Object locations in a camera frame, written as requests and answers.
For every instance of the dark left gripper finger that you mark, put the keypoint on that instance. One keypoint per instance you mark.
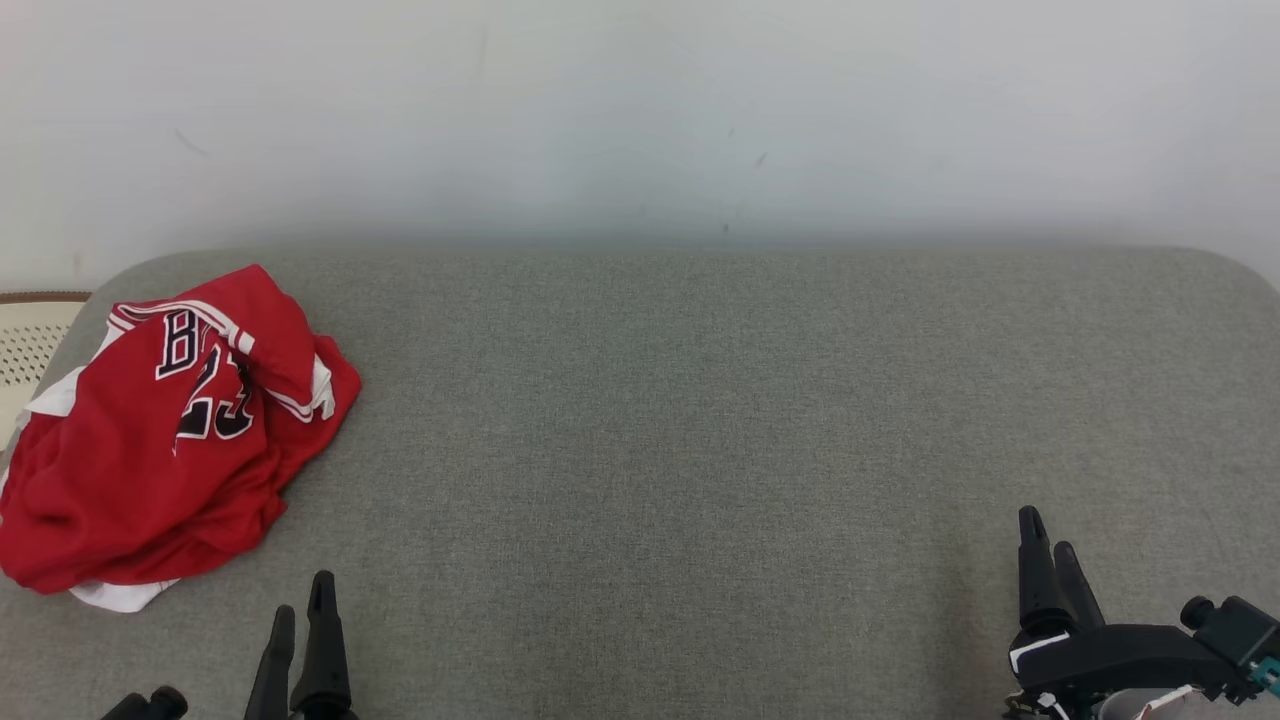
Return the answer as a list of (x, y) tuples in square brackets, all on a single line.
[(272, 680), (322, 670)]

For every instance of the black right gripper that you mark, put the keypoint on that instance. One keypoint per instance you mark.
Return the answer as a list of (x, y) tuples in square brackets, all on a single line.
[(1110, 655)]

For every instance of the red shorts with white stripe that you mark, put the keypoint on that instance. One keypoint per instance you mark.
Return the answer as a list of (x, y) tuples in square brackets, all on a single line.
[(120, 520)]

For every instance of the red Bulls basketball jersey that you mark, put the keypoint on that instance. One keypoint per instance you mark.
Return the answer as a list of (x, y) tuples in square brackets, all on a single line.
[(270, 310)]

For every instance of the cream perforated laundry basket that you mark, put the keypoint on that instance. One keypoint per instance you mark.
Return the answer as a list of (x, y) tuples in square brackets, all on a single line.
[(25, 345)]

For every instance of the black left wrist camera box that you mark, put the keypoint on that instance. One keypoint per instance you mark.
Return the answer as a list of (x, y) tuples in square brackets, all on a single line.
[(150, 705)]

